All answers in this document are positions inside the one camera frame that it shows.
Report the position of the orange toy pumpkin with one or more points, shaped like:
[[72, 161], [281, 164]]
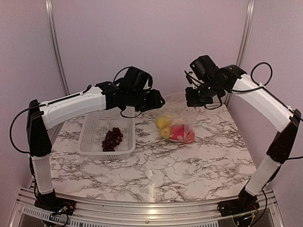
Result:
[[190, 137]]

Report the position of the yellow toy banana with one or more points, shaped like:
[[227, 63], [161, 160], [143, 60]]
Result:
[[165, 132]]

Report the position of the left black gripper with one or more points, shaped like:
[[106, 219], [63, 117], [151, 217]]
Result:
[[155, 101]]

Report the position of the left aluminium frame post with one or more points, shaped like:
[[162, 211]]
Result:
[[55, 43]]

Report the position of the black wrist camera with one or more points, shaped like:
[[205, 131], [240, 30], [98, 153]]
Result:
[[204, 68], [137, 80]]

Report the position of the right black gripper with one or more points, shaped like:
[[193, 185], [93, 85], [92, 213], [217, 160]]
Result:
[[192, 100]]

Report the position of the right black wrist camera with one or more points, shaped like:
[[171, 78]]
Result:
[[204, 68]]

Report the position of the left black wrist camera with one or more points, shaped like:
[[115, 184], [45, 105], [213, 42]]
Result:
[[137, 80]]

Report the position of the clear zip top bag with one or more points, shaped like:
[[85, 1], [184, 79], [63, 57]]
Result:
[[176, 107]]

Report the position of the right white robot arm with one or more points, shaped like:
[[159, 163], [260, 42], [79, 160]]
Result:
[[209, 81]]

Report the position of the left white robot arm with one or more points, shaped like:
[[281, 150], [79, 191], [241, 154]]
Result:
[[46, 116]]

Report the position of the aluminium frame post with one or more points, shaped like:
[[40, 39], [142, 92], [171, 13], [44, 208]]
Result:
[[55, 43], [246, 32]]

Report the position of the right aluminium frame post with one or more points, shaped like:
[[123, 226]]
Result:
[[246, 32]]

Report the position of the white plastic basket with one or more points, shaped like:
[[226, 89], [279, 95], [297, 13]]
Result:
[[93, 132]]

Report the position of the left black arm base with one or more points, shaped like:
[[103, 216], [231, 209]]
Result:
[[53, 203]]

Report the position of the front aluminium frame rail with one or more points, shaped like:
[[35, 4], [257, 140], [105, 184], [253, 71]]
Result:
[[103, 213]]

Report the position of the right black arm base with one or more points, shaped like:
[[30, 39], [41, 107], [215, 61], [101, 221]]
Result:
[[244, 203]]

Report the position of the purple toy grape bunch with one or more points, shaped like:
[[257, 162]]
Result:
[[112, 139]]

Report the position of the red toy bell pepper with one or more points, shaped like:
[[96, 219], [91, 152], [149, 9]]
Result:
[[178, 132]]

